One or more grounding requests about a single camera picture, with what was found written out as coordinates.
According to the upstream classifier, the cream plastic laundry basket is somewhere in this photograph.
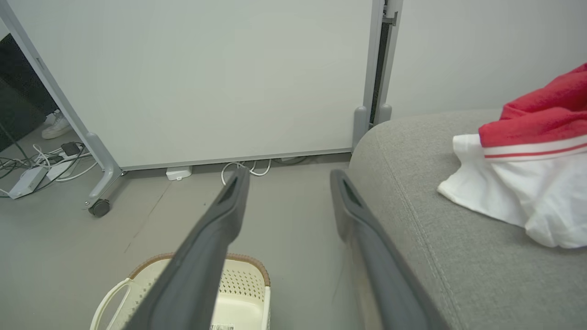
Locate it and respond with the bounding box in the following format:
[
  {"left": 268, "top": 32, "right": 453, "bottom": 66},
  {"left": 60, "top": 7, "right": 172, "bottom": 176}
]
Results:
[{"left": 89, "top": 252, "right": 271, "bottom": 330}]

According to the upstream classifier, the grey partition leg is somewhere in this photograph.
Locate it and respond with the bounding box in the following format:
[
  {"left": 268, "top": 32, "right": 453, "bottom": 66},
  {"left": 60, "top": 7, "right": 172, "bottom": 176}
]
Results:
[{"left": 0, "top": 0, "right": 125, "bottom": 209}]

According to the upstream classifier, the red and white jersey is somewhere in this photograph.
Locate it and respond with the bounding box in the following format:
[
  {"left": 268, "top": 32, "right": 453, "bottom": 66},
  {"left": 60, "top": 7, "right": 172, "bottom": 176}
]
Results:
[{"left": 437, "top": 62, "right": 587, "bottom": 249}]

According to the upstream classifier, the black equipment case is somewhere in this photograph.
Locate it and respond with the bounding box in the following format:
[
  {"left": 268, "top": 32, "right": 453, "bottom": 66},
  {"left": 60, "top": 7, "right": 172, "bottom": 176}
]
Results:
[{"left": 0, "top": 33, "right": 59, "bottom": 153}]

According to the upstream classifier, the grey partition bottom rail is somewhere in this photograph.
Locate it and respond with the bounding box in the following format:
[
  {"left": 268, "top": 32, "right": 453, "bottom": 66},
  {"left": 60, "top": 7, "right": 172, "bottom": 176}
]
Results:
[{"left": 120, "top": 148, "right": 354, "bottom": 171}]

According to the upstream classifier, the white power strip with cables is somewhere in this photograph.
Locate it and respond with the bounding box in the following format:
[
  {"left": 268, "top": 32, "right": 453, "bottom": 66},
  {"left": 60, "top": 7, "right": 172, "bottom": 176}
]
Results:
[{"left": 0, "top": 123, "right": 89, "bottom": 198}]

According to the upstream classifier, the white power strip cable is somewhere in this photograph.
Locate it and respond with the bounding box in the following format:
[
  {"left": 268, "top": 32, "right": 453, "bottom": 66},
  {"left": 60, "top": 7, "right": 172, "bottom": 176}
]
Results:
[{"left": 32, "top": 144, "right": 100, "bottom": 183}]

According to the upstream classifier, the grey partition frame post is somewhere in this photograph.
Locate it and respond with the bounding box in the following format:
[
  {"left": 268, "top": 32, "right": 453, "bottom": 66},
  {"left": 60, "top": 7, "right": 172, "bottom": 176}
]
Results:
[{"left": 352, "top": 0, "right": 404, "bottom": 149}]

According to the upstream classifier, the white looped floor cable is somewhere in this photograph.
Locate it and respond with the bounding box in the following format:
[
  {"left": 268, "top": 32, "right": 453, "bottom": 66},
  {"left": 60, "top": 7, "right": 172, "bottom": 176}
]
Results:
[{"left": 221, "top": 159, "right": 272, "bottom": 185}]

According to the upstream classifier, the black caster wheel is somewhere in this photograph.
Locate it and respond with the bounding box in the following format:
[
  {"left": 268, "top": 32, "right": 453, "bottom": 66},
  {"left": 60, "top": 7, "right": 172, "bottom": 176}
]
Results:
[{"left": 89, "top": 198, "right": 111, "bottom": 218}]

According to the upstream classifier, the white sneaker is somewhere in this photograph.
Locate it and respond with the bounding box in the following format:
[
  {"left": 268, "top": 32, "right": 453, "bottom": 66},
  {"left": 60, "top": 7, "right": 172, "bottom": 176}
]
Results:
[{"left": 41, "top": 110, "right": 74, "bottom": 140}]

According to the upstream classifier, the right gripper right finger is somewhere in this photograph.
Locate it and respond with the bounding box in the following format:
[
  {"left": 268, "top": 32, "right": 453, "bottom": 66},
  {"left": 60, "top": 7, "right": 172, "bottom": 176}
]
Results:
[{"left": 330, "top": 169, "right": 450, "bottom": 330}]

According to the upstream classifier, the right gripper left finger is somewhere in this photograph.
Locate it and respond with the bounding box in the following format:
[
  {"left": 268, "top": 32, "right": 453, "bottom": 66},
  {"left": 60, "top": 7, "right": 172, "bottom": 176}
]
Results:
[{"left": 123, "top": 167, "right": 251, "bottom": 330}]

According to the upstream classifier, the grey fabric sofa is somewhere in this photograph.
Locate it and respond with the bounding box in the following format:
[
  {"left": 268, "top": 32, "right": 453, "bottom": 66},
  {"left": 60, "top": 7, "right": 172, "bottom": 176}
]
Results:
[{"left": 349, "top": 109, "right": 587, "bottom": 330}]

